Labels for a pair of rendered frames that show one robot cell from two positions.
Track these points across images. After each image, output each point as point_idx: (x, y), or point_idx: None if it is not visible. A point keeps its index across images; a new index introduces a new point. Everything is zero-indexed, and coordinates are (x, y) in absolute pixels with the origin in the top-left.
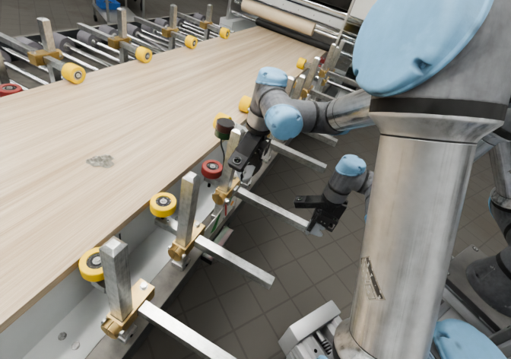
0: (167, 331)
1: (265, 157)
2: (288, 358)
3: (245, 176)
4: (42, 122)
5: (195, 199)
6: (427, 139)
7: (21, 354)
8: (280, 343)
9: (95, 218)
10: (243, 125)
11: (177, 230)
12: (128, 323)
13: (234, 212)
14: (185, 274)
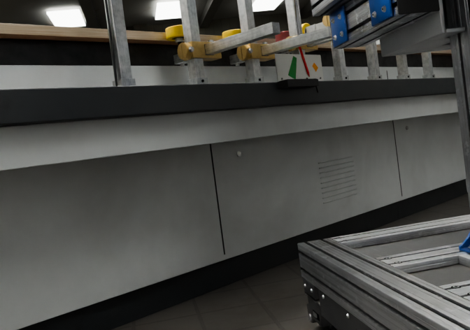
0: (225, 42)
1: (372, 73)
2: None
3: None
4: None
5: None
6: None
7: None
8: None
9: None
10: (347, 70)
11: (241, 28)
12: (197, 49)
13: (324, 84)
14: (258, 82)
